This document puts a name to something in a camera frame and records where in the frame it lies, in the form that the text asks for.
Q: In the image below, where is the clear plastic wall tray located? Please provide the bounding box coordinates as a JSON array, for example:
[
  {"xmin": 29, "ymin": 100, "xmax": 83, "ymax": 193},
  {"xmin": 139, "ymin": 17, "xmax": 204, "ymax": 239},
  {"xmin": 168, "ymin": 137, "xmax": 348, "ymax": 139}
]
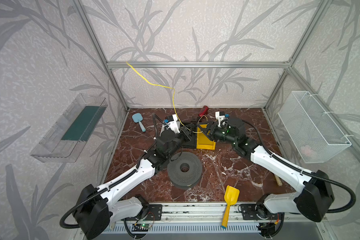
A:
[{"xmin": 30, "ymin": 94, "xmax": 108, "ymax": 163}]

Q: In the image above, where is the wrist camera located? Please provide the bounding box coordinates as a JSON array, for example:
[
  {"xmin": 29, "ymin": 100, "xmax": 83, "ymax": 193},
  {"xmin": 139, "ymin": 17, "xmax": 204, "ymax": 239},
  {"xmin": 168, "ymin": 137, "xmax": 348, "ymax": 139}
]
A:
[
  {"xmin": 215, "ymin": 111, "xmax": 229, "ymax": 128},
  {"xmin": 164, "ymin": 114, "xmax": 180, "ymax": 134}
]

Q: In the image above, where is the yellow cable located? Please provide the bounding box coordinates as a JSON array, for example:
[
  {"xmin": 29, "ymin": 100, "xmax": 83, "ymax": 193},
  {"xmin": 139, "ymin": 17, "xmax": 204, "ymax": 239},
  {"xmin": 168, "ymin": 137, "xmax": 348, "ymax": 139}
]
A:
[{"xmin": 125, "ymin": 61, "xmax": 209, "ymax": 134}]

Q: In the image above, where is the black plastic bin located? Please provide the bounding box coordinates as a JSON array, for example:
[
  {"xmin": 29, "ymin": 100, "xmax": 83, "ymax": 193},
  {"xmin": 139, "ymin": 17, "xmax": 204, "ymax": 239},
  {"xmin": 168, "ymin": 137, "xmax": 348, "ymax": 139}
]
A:
[{"xmin": 183, "ymin": 122, "xmax": 197, "ymax": 149}]

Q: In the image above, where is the pink item in basket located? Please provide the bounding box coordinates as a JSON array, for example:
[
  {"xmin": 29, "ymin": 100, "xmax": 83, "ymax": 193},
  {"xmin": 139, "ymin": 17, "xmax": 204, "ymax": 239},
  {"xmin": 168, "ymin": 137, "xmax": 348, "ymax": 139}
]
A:
[{"xmin": 300, "ymin": 145, "xmax": 317, "ymax": 158}]

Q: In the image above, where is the white wire basket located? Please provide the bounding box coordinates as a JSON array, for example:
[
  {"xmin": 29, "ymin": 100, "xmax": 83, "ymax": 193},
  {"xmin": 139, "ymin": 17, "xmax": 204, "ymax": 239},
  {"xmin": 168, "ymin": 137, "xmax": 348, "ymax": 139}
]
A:
[{"xmin": 278, "ymin": 91, "xmax": 352, "ymax": 164}]

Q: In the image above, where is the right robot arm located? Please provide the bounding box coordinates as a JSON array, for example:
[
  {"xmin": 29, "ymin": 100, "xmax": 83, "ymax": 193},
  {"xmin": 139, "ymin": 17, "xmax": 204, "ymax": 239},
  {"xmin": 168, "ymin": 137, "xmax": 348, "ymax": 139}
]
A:
[{"xmin": 199, "ymin": 118, "xmax": 357, "ymax": 222}]

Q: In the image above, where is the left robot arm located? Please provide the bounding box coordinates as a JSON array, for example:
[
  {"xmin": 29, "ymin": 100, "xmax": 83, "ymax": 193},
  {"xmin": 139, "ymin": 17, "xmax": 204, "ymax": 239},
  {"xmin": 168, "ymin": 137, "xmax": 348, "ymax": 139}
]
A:
[{"xmin": 60, "ymin": 124, "xmax": 196, "ymax": 240}]

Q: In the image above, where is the white plastic bin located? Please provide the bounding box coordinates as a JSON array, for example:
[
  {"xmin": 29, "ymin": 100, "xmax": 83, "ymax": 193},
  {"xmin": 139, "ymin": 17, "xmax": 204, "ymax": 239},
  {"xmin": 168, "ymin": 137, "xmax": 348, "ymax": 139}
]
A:
[{"xmin": 159, "ymin": 122, "xmax": 169, "ymax": 136}]

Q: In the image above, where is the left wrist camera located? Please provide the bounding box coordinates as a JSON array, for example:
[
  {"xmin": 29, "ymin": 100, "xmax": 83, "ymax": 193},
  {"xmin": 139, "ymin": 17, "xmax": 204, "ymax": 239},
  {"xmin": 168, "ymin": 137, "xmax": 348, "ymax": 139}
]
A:
[{"xmin": 164, "ymin": 114, "xmax": 180, "ymax": 134}]

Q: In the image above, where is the light blue brush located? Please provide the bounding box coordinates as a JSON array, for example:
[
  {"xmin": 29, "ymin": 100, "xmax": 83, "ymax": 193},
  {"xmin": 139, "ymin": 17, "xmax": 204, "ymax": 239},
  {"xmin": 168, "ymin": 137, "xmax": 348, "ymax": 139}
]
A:
[{"xmin": 132, "ymin": 113, "xmax": 146, "ymax": 133}]

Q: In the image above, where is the blue wooden handled tool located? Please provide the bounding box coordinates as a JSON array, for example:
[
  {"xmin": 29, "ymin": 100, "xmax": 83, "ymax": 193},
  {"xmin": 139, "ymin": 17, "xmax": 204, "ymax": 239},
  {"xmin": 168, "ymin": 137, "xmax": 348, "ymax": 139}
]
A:
[{"xmin": 275, "ymin": 175, "xmax": 283, "ymax": 187}]

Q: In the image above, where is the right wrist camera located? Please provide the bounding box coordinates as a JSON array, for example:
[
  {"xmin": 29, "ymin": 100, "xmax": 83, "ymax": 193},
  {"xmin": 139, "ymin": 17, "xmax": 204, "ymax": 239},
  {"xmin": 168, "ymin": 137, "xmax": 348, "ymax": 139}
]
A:
[{"xmin": 215, "ymin": 111, "xmax": 229, "ymax": 128}]

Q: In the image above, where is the yellow plastic bin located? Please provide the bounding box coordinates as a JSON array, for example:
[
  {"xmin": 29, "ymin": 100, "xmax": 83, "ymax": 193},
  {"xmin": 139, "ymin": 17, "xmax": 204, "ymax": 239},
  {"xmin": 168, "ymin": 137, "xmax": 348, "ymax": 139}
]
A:
[{"xmin": 197, "ymin": 128, "xmax": 216, "ymax": 150}]

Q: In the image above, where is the yellow plastic scoop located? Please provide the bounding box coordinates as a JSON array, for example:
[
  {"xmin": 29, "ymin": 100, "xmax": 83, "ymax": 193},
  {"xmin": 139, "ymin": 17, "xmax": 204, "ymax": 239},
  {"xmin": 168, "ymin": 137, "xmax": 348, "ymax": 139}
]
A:
[{"xmin": 221, "ymin": 186, "xmax": 240, "ymax": 229}]

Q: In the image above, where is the red handled screwdriver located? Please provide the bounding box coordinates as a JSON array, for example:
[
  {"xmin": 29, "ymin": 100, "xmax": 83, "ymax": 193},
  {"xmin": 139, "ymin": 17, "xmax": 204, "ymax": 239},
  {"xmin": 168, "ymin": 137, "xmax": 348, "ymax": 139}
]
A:
[{"xmin": 198, "ymin": 106, "xmax": 209, "ymax": 118}]

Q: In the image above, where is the grey cable spool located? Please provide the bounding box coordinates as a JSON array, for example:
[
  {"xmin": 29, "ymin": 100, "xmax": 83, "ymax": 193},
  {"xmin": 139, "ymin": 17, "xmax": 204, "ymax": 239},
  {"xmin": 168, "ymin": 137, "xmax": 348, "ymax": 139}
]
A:
[{"xmin": 167, "ymin": 152, "xmax": 203, "ymax": 190}]

